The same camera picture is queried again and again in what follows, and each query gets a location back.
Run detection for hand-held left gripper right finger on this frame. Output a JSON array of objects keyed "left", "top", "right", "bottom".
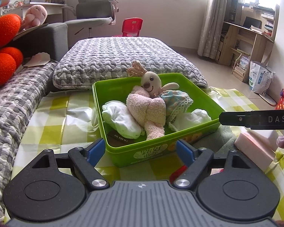
[{"left": 172, "top": 139, "right": 252, "bottom": 190}]

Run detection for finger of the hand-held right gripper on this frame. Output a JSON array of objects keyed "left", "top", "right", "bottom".
[{"left": 219, "top": 110, "right": 251, "bottom": 126}]

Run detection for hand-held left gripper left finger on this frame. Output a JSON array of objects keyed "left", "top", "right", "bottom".
[{"left": 30, "top": 138, "right": 110, "bottom": 190}]

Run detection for white plush with red hat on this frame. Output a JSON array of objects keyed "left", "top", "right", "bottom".
[{"left": 170, "top": 166, "right": 187, "bottom": 180}]

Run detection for brown pouch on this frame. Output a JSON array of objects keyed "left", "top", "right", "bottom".
[{"left": 107, "top": 131, "right": 134, "bottom": 148}]

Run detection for green plastic bin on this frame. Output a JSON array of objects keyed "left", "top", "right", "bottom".
[{"left": 92, "top": 73, "right": 226, "bottom": 168}]

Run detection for white soft cloth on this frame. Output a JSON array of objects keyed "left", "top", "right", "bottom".
[
  {"left": 102, "top": 100, "right": 146, "bottom": 139},
  {"left": 172, "top": 109, "right": 212, "bottom": 131}
]

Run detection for pink fluffy plush toy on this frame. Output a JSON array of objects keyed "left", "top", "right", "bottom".
[{"left": 126, "top": 86, "right": 167, "bottom": 140}]

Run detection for beige rabbit doll blue dress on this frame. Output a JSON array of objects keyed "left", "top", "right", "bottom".
[{"left": 126, "top": 60, "right": 194, "bottom": 133}]

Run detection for light green towel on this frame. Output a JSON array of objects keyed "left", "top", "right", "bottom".
[{"left": 193, "top": 124, "right": 242, "bottom": 158}]

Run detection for pink box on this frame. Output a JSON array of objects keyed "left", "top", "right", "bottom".
[{"left": 234, "top": 132, "right": 276, "bottom": 171}]

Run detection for white paper bag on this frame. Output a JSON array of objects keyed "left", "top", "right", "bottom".
[{"left": 248, "top": 61, "right": 276, "bottom": 95}]

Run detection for green yellow checked tablecloth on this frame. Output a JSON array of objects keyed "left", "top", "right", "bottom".
[{"left": 5, "top": 86, "right": 284, "bottom": 223}]

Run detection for wooden shelf desk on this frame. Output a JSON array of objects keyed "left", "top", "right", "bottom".
[{"left": 215, "top": 3, "right": 281, "bottom": 83}]

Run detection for grey quilted cushion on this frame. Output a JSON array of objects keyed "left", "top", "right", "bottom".
[{"left": 52, "top": 37, "right": 208, "bottom": 91}]

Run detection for black laptop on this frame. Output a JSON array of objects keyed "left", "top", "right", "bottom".
[{"left": 243, "top": 16, "right": 262, "bottom": 29}]

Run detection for grey curtain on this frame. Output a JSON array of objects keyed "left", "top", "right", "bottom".
[{"left": 197, "top": 0, "right": 236, "bottom": 59}]

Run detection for white crumpled paper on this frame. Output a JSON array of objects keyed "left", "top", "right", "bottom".
[{"left": 23, "top": 53, "right": 51, "bottom": 67}]

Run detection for grey sofa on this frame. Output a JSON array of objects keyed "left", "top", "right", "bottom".
[{"left": 11, "top": 23, "right": 69, "bottom": 63}]

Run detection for orange carrot plush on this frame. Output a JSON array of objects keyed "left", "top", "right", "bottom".
[{"left": 0, "top": 14, "right": 24, "bottom": 94}]

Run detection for red plastic chair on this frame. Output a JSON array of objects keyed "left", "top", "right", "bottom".
[{"left": 121, "top": 18, "right": 144, "bottom": 37}]

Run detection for cardboard sheet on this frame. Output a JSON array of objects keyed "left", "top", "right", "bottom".
[{"left": 13, "top": 23, "right": 49, "bottom": 41}]

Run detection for grey office chair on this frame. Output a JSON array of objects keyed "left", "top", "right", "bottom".
[{"left": 63, "top": 0, "right": 120, "bottom": 38}]

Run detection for pink plush animal toy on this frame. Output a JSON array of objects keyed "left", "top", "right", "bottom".
[{"left": 21, "top": 5, "right": 48, "bottom": 31}]

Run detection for white desk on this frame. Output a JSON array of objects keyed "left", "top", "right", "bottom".
[{"left": 1, "top": 2, "right": 70, "bottom": 24}]

